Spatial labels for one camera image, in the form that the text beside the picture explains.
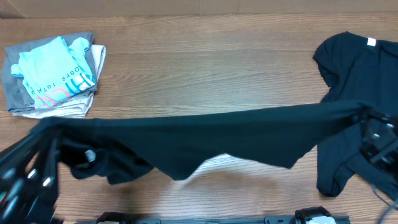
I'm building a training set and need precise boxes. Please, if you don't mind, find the black t-shirt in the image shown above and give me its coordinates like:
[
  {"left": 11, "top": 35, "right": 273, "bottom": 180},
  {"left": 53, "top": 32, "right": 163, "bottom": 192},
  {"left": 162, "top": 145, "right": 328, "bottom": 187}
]
[{"left": 31, "top": 100, "right": 369, "bottom": 184}]

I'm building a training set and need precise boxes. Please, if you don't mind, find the dark navy t-shirt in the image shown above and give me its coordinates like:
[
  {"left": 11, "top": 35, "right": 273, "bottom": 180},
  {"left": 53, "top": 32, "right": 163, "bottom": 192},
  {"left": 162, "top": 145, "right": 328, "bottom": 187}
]
[{"left": 313, "top": 32, "right": 397, "bottom": 200}]

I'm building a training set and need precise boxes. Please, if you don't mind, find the grey folded shirt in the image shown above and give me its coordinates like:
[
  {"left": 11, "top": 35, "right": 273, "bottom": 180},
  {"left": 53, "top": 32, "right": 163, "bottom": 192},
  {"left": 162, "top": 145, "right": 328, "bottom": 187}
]
[{"left": 1, "top": 32, "right": 96, "bottom": 112}]

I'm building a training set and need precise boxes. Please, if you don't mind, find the beige folded shirt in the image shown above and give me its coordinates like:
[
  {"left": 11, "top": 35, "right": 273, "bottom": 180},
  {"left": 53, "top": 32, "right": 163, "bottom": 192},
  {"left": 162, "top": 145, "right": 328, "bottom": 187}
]
[{"left": 13, "top": 45, "right": 106, "bottom": 119}]

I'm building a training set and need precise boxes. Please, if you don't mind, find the light blue printed t-shirt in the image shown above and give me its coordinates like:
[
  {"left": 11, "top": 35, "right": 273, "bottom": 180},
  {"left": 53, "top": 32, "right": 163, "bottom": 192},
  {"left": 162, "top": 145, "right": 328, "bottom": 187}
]
[{"left": 11, "top": 36, "right": 96, "bottom": 110}]

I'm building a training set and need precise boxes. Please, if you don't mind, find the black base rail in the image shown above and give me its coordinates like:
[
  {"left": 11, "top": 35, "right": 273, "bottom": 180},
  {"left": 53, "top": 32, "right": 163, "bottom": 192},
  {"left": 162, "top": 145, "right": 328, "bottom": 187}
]
[{"left": 74, "top": 211, "right": 352, "bottom": 224}]

